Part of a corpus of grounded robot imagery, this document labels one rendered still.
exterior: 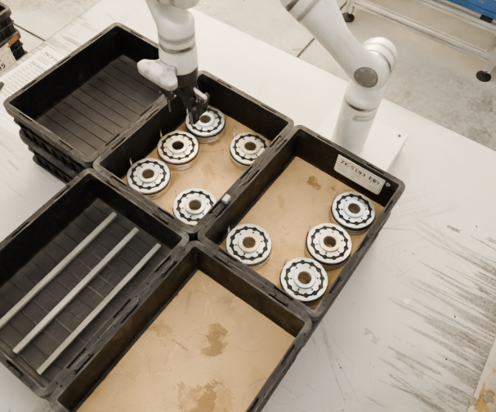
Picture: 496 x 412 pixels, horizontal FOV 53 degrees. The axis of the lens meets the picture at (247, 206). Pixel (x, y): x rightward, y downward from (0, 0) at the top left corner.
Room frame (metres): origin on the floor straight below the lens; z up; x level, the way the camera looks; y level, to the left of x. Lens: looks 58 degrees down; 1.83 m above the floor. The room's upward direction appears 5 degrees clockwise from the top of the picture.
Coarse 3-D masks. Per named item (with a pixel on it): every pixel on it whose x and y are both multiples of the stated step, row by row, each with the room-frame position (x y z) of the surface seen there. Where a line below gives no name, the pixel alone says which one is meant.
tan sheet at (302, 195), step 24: (288, 168) 0.75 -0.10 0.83; (312, 168) 0.76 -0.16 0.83; (288, 192) 0.68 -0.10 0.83; (312, 192) 0.69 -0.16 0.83; (336, 192) 0.69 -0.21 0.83; (264, 216) 0.61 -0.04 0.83; (288, 216) 0.61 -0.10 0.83; (312, 216) 0.62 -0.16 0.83; (288, 240) 0.55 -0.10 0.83; (360, 240) 0.56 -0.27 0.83
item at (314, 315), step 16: (304, 128) 0.80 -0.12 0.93; (336, 144) 0.76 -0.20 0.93; (256, 176) 0.65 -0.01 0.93; (384, 176) 0.68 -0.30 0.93; (240, 192) 0.60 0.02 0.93; (400, 192) 0.64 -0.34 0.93; (224, 208) 0.56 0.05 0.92; (384, 208) 0.59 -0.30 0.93; (208, 224) 0.51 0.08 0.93; (208, 240) 0.47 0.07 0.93; (368, 240) 0.51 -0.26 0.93; (224, 256) 0.44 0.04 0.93; (352, 256) 0.47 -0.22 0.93; (256, 272) 0.41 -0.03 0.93; (272, 288) 0.38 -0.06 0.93; (336, 288) 0.40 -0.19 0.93; (304, 304) 0.36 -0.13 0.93; (320, 304) 0.36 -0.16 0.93
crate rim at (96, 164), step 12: (204, 72) 0.96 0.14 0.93; (228, 84) 0.93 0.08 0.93; (156, 108) 0.82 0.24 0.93; (264, 108) 0.86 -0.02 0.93; (144, 120) 0.78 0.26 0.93; (288, 120) 0.82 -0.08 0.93; (132, 132) 0.74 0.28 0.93; (120, 144) 0.70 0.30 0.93; (276, 144) 0.75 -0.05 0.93; (108, 156) 0.67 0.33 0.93; (264, 156) 0.71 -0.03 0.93; (96, 168) 0.63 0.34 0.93; (252, 168) 0.67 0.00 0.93; (120, 180) 0.60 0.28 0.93; (240, 180) 0.63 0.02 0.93; (132, 192) 0.58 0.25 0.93; (228, 192) 0.60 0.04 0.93; (156, 204) 0.55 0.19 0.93; (216, 204) 0.56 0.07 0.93; (168, 216) 0.52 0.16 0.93; (204, 216) 0.53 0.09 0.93; (192, 228) 0.50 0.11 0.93
